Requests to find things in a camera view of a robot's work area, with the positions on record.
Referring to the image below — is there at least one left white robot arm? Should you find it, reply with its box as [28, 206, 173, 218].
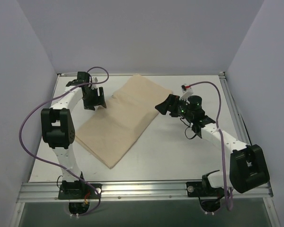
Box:
[41, 71, 107, 198]

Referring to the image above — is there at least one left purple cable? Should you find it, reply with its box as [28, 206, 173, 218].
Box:
[18, 66, 109, 216]

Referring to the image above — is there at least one aluminium back rail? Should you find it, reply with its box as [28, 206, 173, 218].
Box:
[58, 72, 226, 77]

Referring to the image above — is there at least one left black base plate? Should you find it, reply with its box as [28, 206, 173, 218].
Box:
[58, 181, 101, 200]

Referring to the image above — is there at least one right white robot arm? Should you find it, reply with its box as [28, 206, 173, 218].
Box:
[155, 94, 270, 195]

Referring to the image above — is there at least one beige wrapping cloth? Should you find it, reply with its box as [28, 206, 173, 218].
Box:
[76, 74, 173, 169]

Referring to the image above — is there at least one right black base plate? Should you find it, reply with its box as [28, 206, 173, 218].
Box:
[186, 181, 224, 198]

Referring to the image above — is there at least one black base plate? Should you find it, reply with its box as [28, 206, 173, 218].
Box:
[186, 181, 224, 198]
[58, 181, 101, 200]

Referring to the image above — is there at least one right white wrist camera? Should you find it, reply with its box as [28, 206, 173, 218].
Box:
[180, 84, 194, 101]

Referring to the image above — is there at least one aluminium front rail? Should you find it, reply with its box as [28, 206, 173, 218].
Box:
[16, 177, 274, 201]

